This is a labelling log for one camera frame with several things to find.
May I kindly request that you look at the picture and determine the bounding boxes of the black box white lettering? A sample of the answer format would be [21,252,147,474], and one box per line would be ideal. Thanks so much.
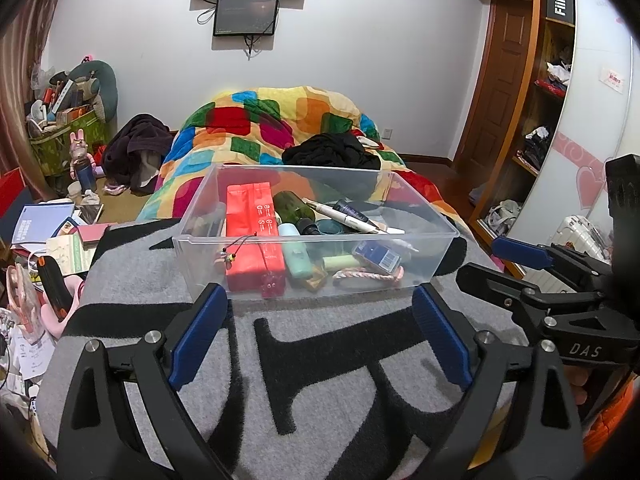
[545,0,576,26]

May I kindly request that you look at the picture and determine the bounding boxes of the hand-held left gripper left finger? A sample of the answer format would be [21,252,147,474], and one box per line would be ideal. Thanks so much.
[55,282,231,480]

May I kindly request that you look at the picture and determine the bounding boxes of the colourful patchwork blanket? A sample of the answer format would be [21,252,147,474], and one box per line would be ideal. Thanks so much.
[135,85,496,271]

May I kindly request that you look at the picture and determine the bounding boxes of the red box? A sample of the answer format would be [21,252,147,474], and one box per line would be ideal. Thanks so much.
[0,167,28,218]

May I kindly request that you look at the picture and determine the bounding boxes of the small charm keychain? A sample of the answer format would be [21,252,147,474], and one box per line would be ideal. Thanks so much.
[217,232,258,268]

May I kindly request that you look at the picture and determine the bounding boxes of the white pen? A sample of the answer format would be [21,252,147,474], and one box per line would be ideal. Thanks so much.
[302,199,406,235]

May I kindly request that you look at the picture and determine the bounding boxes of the green white book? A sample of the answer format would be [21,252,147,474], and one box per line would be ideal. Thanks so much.
[45,234,98,276]

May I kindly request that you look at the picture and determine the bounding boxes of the dark green bottle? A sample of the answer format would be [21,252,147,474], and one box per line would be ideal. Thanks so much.
[271,191,321,236]

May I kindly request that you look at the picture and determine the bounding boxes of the mint green bottle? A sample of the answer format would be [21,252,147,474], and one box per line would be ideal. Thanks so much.
[277,222,313,278]

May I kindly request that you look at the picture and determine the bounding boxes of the blue box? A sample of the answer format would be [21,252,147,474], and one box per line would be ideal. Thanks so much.
[351,240,402,273]

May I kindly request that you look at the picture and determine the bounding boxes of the dark purple clothes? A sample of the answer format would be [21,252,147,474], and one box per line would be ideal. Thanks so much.
[102,113,173,193]

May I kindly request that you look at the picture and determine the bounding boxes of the small white bottle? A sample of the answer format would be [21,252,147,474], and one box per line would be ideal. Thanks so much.
[380,237,421,256]

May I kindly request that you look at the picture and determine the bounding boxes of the light green small tube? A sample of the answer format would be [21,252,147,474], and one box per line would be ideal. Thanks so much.
[321,254,361,271]

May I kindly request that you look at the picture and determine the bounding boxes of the grey neck pillow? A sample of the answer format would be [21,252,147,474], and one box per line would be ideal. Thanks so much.
[67,60,119,123]

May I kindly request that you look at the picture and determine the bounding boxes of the blue notebook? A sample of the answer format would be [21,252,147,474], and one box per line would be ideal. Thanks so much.
[12,203,76,246]

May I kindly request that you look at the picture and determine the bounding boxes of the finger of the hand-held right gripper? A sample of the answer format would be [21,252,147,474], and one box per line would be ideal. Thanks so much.
[491,236,613,281]
[456,262,607,312]

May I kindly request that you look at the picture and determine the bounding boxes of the white bag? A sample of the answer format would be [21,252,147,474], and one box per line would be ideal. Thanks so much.
[482,199,523,233]

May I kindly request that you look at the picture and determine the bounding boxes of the pink flat box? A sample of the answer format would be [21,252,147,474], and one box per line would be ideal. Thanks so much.
[75,224,112,246]

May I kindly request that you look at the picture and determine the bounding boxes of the small black wall monitor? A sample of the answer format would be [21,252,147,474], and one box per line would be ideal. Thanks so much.
[213,0,280,37]

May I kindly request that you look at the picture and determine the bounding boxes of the black clothing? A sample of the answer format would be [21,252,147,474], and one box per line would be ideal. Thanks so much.
[281,132,382,171]

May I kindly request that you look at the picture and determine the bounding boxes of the brown wooden door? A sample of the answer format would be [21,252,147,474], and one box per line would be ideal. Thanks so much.
[452,0,541,221]

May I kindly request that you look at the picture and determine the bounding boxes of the white papers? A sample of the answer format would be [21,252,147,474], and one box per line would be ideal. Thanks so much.
[10,325,58,381]

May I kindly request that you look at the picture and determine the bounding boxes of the white ribbed suitcase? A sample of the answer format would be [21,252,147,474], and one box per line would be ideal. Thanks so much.
[522,214,613,295]

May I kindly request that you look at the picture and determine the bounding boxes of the teal round container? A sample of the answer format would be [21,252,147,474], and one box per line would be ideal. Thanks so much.
[315,217,351,236]

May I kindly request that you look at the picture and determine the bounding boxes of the pink plush item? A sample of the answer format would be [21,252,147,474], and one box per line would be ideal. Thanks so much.
[40,275,86,338]

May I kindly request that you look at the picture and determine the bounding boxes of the clear plastic storage bin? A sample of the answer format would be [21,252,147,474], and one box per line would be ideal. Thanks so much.
[172,162,461,301]

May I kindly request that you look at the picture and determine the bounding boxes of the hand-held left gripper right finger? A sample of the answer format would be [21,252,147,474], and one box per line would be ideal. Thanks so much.
[411,282,586,480]

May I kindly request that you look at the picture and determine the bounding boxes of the wooden wardrobe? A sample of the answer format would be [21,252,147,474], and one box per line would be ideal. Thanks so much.
[470,0,640,281]

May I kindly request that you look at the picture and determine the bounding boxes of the black orange handle tool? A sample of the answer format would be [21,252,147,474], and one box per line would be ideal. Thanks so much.
[37,255,73,323]

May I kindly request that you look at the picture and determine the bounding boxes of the green basket with clutter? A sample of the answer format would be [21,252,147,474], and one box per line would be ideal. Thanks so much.
[28,110,111,178]

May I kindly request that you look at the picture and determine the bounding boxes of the brown striped curtain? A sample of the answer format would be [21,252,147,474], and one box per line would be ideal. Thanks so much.
[0,0,66,201]

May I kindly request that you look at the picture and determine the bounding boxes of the pink white braided rope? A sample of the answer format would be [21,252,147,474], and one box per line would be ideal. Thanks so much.
[331,266,405,287]

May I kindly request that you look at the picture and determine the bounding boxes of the grey black patterned blanket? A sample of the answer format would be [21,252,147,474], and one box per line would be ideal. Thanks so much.
[37,217,531,480]

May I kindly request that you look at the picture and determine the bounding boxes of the red pouch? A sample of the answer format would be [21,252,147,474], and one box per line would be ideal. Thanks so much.
[225,183,288,298]

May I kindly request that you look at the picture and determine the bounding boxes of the pink bunny toy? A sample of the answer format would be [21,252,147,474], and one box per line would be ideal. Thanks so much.
[70,131,98,191]

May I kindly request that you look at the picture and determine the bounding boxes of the person's right hand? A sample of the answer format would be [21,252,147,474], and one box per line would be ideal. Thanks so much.
[564,364,593,406]

